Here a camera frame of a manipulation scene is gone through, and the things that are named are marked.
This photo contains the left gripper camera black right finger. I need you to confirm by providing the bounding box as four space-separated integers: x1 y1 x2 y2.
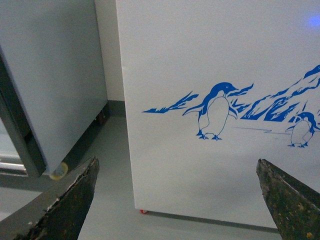
256 159 320 240

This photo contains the left gripper camera black left finger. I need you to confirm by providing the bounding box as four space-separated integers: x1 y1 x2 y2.
0 157 100 240

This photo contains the grey upright fridge cabinet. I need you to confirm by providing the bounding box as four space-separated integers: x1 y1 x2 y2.
0 0 108 174

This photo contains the yellowish cabinet caster wheel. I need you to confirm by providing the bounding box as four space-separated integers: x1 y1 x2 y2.
49 162 69 181

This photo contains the white chest freezer penguin print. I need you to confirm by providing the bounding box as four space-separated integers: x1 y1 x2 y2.
116 0 320 228

